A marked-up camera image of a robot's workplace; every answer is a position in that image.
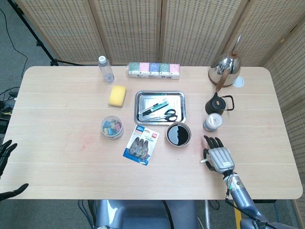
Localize left robot hand black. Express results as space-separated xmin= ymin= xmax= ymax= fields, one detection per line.
xmin=0 ymin=140 xmax=29 ymax=201

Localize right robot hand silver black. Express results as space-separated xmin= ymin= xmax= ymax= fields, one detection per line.
xmin=202 ymin=135 xmax=236 ymax=176

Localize black round bowl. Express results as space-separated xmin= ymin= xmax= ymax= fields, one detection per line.
xmin=166 ymin=122 xmax=192 ymax=147

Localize clear jar with white lid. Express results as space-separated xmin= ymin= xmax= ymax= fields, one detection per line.
xmin=203 ymin=113 xmax=224 ymax=132

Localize small black kettle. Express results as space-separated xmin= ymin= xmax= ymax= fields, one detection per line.
xmin=205 ymin=92 xmax=235 ymax=116

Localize grey metal table leg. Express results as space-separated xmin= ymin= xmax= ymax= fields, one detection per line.
xmin=204 ymin=199 xmax=212 ymax=229

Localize stainless steel tray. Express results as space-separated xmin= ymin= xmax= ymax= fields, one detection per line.
xmin=133 ymin=90 xmax=187 ymax=123

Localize green white marker black cap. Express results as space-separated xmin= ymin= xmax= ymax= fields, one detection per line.
xmin=142 ymin=100 xmax=169 ymax=116

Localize slim dark pen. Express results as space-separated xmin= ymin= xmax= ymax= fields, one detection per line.
xmin=139 ymin=103 xmax=159 ymax=114

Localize shiny steel gooseneck kettle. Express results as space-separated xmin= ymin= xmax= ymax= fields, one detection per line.
xmin=208 ymin=34 xmax=242 ymax=93

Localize blue-grey robot torso base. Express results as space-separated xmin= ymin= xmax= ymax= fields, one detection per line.
xmin=95 ymin=199 xmax=198 ymax=229

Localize black tripod stand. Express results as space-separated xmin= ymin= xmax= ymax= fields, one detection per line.
xmin=7 ymin=0 xmax=84 ymax=67

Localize clear jar of binder clips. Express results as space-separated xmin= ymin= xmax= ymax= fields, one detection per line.
xmin=101 ymin=115 xmax=125 ymax=140

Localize multicolour tissue pack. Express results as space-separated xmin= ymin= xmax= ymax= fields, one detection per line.
xmin=125 ymin=62 xmax=181 ymax=80

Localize yellow sponge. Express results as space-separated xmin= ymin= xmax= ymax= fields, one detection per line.
xmin=108 ymin=85 xmax=127 ymax=107

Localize clear plastic water bottle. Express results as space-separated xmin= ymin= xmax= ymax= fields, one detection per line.
xmin=97 ymin=55 xmax=115 ymax=84

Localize wooden rattan folding screen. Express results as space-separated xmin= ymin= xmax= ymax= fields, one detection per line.
xmin=14 ymin=0 xmax=305 ymax=229

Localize power strip with cables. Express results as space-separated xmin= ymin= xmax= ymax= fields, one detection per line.
xmin=0 ymin=87 xmax=20 ymax=134

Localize black handled scissors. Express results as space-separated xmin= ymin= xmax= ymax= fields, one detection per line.
xmin=144 ymin=109 xmax=178 ymax=123

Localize black floor cable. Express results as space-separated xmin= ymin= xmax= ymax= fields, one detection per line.
xmin=0 ymin=8 xmax=29 ymax=72

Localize black cable bundle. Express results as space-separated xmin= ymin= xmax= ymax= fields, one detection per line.
xmin=77 ymin=199 xmax=97 ymax=229

